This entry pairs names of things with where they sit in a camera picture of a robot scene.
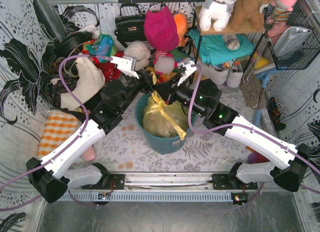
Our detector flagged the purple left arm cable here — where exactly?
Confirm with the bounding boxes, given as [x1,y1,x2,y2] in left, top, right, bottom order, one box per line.
[0,54,113,212]

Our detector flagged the black handbag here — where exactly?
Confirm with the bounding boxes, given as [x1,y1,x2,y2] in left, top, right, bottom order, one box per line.
[114,3,147,48]

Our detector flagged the pink plush toy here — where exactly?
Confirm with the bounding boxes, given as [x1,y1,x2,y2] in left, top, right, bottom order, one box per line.
[270,0,298,22]

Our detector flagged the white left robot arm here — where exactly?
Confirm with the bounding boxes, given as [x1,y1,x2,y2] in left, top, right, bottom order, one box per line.
[26,69,157,203]

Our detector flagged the white plush dog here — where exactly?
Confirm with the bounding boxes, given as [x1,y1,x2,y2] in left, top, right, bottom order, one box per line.
[199,0,237,32]

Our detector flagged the teal trash bin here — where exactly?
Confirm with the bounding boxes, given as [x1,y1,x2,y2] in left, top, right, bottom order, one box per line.
[134,94,187,155]

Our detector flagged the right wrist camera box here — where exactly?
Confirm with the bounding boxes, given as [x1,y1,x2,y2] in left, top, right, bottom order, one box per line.
[177,58,197,87]

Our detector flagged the white sneaker left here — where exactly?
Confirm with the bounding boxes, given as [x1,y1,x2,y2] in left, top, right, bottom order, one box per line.
[197,61,229,85]

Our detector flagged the black round hat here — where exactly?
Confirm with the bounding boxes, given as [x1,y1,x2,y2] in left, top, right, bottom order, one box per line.
[54,31,93,58]

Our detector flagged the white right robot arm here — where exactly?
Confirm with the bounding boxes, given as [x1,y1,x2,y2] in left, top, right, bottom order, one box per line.
[153,79,312,192]

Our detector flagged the beige chenille mop head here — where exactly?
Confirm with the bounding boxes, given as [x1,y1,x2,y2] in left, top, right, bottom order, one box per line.
[240,73,262,109]

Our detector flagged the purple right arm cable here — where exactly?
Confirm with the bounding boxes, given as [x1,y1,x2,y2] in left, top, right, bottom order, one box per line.
[187,63,320,208]

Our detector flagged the white sneaker right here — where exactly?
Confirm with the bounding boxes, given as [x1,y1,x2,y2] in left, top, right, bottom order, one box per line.
[225,62,244,88]

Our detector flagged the orange checkered towel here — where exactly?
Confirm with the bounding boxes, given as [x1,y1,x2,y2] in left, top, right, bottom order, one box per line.
[37,109,81,159]

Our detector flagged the colorful printed cloth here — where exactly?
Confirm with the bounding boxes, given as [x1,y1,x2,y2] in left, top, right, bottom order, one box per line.
[82,34,117,57]

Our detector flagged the pink cylinder case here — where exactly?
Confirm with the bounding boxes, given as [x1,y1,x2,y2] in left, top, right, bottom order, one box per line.
[81,145,97,162]

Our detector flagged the striped colourful sock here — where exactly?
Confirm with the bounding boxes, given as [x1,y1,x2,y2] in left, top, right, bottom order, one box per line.
[246,146,269,164]

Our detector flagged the magenta cloth bag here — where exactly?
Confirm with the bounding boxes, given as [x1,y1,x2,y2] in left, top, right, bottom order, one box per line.
[143,5,179,52]

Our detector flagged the pink doll striped hat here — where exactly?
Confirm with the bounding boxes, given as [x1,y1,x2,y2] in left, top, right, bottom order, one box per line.
[153,50,178,75]

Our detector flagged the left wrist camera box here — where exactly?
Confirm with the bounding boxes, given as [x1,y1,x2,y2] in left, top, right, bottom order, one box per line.
[110,55,139,79]

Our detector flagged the teal folded cloth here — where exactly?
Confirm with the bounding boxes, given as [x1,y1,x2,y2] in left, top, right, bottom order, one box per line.
[197,34,255,66]

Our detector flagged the black wire basket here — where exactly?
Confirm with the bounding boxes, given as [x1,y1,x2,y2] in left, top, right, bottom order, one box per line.
[264,4,320,71]

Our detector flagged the yellow trash bag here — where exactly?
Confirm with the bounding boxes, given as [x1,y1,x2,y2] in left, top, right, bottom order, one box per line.
[142,71,190,142]

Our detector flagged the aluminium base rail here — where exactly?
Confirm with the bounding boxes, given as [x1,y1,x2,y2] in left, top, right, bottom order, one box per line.
[37,170,307,205]

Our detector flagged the brown teddy bear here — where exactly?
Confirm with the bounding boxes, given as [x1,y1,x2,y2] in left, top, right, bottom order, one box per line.
[230,0,274,31]

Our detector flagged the orange plush toy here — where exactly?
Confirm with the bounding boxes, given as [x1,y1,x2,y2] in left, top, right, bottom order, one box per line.
[173,13,188,47]

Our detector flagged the rainbow striped bag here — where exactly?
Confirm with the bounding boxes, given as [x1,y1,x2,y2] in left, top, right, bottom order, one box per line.
[146,49,192,83]

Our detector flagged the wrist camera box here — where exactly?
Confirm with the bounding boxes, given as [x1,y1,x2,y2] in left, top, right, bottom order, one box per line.
[177,58,197,87]
[110,55,139,79]

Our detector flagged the wooden shelf rack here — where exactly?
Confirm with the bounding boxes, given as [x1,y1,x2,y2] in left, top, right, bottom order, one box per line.
[190,6,266,63]

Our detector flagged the cream canvas tote bag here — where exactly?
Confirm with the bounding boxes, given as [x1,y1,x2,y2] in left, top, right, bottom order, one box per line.
[51,53,106,111]

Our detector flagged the silver pouch in basket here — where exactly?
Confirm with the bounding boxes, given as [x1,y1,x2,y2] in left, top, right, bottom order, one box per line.
[273,26,312,57]

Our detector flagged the white sneaker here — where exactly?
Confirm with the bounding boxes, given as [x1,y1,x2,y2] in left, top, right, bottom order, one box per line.
[197,61,229,85]
[225,62,244,88]

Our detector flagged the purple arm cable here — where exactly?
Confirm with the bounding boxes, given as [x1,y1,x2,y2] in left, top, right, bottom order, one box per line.
[187,63,320,208]
[0,54,113,212]

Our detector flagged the white fluffy plush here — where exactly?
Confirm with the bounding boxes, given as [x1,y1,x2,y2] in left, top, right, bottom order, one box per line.
[124,40,151,71]

